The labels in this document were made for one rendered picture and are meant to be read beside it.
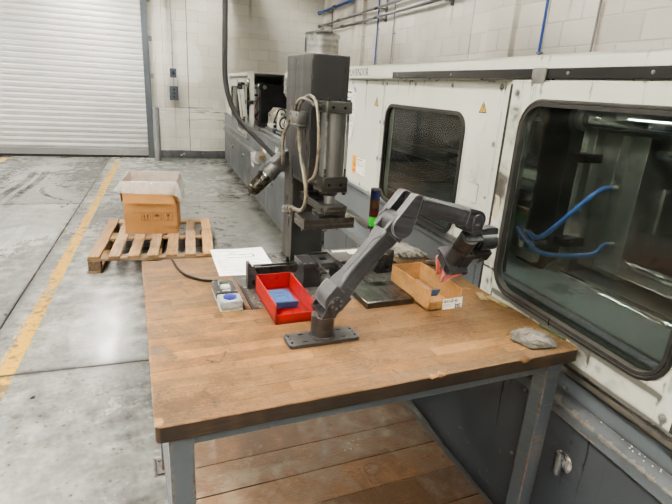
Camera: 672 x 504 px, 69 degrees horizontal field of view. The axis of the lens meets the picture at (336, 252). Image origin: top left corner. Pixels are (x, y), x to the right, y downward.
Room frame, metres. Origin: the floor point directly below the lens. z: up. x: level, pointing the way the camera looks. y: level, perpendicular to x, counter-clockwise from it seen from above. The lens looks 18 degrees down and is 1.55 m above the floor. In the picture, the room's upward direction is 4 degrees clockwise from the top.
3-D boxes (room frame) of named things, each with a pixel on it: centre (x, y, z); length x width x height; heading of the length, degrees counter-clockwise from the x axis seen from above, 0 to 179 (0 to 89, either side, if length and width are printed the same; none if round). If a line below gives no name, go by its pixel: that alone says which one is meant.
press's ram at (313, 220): (1.68, 0.08, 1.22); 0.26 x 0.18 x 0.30; 23
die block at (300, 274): (1.63, 0.03, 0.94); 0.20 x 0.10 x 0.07; 113
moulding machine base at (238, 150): (7.38, 0.95, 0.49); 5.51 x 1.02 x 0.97; 20
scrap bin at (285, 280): (1.40, 0.15, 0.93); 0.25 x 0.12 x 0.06; 23
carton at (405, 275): (1.56, -0.31, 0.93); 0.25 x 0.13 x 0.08; 23
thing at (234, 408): (1.47, 0.01, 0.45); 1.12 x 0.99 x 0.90; 113
